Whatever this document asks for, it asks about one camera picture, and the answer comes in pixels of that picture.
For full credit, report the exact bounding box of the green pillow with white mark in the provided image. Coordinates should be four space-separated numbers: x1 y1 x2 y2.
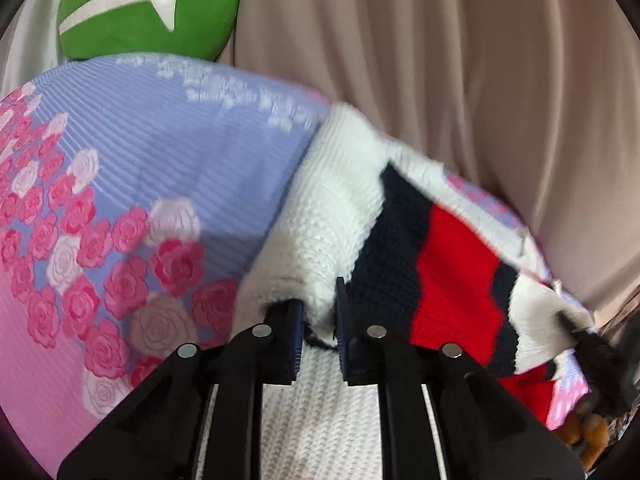
57 0 245 61

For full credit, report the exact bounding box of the pink and blue floral blanket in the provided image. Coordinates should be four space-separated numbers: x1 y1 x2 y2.
0 55 593 478

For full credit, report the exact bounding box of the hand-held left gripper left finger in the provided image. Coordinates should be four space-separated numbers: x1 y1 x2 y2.
57 300 306 480

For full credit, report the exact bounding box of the white satin curtain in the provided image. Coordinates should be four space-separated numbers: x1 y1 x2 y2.
0 0 88 96

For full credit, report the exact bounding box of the brown object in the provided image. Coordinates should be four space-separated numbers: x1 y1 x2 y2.
555 400 611 468

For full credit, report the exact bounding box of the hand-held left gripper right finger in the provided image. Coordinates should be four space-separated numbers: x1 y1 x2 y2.
335 276 586 480

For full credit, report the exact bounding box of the white knit striped sweater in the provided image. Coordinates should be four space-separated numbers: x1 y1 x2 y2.
192 102 598 480

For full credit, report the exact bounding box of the beige curtain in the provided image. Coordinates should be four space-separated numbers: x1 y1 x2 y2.
232 0 640 326

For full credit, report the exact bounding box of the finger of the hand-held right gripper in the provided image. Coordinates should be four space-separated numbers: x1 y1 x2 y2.
560 310 631 416

